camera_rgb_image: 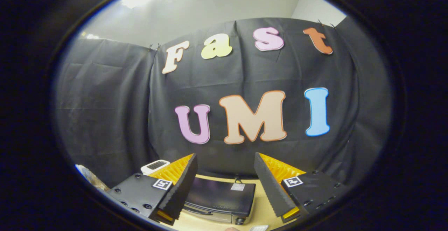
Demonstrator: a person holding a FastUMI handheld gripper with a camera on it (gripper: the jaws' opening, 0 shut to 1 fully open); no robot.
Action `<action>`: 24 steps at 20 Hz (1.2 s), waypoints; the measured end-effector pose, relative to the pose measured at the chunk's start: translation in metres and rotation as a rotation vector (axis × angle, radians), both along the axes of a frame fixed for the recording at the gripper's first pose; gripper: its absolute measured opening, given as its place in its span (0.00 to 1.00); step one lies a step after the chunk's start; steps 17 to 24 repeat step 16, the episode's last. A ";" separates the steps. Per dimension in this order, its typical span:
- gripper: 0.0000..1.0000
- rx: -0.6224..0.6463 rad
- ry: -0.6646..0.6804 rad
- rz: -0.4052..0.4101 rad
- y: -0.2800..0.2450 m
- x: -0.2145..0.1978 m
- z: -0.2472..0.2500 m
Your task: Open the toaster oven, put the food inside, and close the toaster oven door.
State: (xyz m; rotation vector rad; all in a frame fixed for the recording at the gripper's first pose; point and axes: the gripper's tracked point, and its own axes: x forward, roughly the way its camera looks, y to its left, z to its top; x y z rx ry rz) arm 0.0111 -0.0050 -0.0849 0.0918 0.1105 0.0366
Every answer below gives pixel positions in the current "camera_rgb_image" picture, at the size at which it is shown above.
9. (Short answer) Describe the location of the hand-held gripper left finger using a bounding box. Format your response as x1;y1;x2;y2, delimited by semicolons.
108;153;198;226

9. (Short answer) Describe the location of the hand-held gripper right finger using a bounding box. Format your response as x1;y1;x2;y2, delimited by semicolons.
254;152;349;224

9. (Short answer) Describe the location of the black toaster oven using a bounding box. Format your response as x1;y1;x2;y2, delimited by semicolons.
183;176;256;225

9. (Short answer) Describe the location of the white slotted plastic object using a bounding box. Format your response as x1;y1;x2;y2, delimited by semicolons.
140;159;171;176

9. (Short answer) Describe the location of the crumpled plastic bag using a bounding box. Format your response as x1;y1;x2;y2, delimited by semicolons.
75;164;110;192

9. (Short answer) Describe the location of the black backdrop cloth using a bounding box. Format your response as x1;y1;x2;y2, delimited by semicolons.
52;17;394;189

